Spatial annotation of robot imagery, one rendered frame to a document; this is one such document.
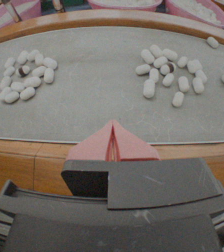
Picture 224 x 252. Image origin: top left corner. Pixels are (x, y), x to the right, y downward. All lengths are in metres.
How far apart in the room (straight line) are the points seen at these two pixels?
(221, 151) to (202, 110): 0.09
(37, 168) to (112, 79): 0.21
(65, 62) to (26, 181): 0.25
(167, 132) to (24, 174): 0.25
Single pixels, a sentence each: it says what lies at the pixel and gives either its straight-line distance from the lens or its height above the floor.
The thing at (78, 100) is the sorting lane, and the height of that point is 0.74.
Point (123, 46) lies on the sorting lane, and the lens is 0.31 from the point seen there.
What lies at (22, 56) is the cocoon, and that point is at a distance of 0.35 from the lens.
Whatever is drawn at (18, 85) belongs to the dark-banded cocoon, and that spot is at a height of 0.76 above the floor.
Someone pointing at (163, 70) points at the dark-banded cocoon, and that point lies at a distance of 0.26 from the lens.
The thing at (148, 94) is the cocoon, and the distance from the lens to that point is 0.22.
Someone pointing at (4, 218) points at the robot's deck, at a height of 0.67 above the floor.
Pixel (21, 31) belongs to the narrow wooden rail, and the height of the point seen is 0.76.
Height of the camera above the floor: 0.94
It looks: 77 degrees down
